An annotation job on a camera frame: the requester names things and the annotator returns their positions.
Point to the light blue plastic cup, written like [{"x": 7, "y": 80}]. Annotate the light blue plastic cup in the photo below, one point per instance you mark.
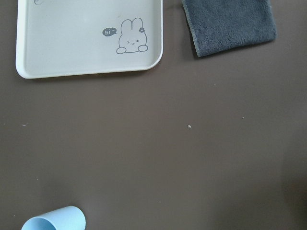
[{"x": 66, "y": 218}]

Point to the grey folded cloth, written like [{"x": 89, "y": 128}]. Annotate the grey folded cloth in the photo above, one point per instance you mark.
[{"x": 220, "y": 25}]

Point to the cream rabbit tray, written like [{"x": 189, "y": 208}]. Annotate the cream rabbit tray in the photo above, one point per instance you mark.
[{"x": 76, "y": 37}]

